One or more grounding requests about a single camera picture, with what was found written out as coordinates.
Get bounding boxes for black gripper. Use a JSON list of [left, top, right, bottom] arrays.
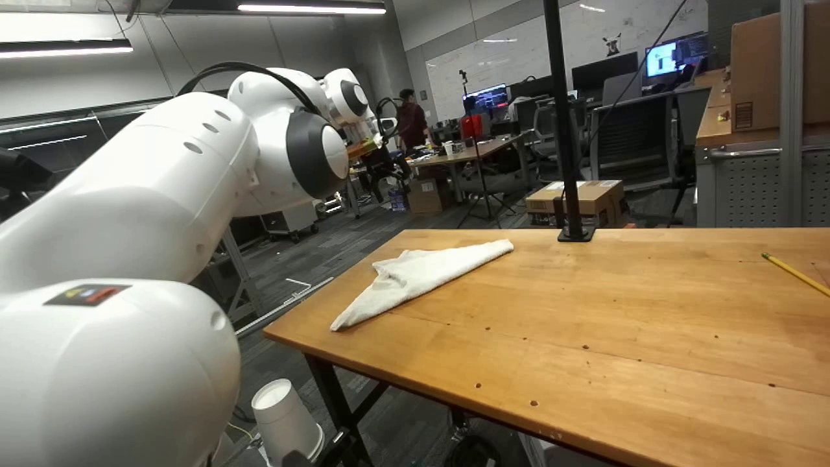
[[358, 152, 411, 197]]

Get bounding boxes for white cloth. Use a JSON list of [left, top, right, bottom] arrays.
[[328, 236, 520, 335]]

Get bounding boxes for cardboard box under desk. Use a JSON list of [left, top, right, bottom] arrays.
[[404, 178, 451, 217]]

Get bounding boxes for person in maroon sweater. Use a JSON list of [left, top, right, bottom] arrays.
[[394, 86, 430, 152]]

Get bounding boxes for long wooden desk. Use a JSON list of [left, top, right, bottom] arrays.
[[404, 136, 521, 217]]

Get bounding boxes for person in red shirt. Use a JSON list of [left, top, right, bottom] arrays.
[[455, 93, 490, 149]]

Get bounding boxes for short ceiling light strip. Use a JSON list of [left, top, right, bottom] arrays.
[[236, 0, 389, 18]]

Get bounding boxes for white cylinder cup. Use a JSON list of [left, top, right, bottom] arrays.
[[247, 376, 330, 467]]

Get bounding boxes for lit computer monitor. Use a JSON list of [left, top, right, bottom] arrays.
[[642, 36, 708, 86]]

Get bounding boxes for long ceiling light strip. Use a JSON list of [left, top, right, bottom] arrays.
[[0, 36, 138, 62]]

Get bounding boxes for drawer cabinet with wooden top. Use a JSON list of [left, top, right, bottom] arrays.
[[693, 64, 830, 228]]

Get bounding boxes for large cardboard box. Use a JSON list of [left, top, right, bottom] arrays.
[[727, 0, 830, 133]]

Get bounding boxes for yellow pencil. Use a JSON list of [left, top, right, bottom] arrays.
[[757, 248, 830, 299]]

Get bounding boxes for grey floor rail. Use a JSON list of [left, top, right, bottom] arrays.
[[233, 274, 336, 341]]

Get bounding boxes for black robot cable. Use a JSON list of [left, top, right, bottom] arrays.
[[173, 58, 328, 120]]

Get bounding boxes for black camera stand pole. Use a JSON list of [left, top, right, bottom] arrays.
[[539, 0, 597, 243]]

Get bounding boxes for black table leg frame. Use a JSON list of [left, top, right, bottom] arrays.
[[297, 354, 539, 467]]

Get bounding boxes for grey metal post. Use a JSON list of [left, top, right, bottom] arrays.
[[776, 0, 809, 225]]

